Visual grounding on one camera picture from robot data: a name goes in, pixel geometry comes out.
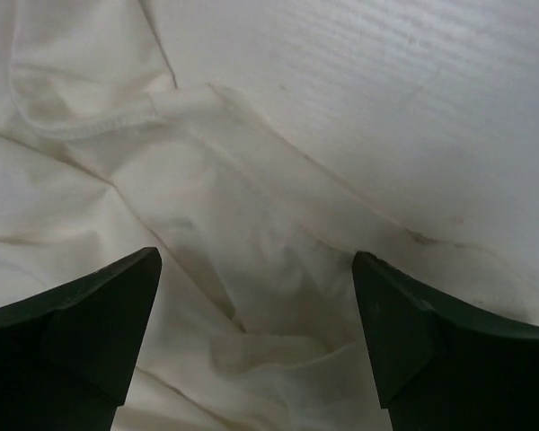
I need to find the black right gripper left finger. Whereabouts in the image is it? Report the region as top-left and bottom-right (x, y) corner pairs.
(0, 247), (162, 430)

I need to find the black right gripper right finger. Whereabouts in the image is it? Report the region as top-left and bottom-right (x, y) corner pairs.
(352, 251), (539, 430)

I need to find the white cloth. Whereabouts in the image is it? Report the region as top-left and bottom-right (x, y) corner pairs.
(0, 1), (539, 430)

